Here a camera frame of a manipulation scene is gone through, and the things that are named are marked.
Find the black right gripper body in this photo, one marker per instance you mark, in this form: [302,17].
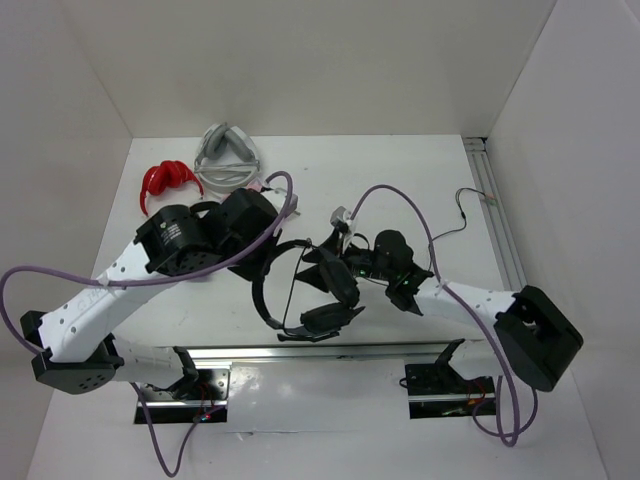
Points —
[362,262]

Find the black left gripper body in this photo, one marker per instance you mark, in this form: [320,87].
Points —
[253,266]

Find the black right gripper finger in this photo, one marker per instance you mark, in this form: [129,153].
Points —
[331,248]
[313,277]

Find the black headset with microphone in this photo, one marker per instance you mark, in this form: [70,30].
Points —
[308,314]

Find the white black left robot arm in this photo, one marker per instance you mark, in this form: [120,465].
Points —
[78,349]

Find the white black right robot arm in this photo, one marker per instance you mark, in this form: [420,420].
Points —
[526,334]

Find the grey white headphones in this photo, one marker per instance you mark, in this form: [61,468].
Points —
[226,159]

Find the red headphones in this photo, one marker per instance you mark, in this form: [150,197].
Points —
[169,174]

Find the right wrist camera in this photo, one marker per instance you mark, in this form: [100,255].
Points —
[341,220]

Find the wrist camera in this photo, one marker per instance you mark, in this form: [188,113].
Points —
[341,220]
[277,197]

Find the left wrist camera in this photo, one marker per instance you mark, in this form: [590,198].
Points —
[277,197]

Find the aluminium table edge rail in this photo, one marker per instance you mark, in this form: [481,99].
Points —
[280,352]

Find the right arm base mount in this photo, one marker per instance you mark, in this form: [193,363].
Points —
[439,392]

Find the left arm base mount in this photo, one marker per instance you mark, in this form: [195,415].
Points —
[204,399]

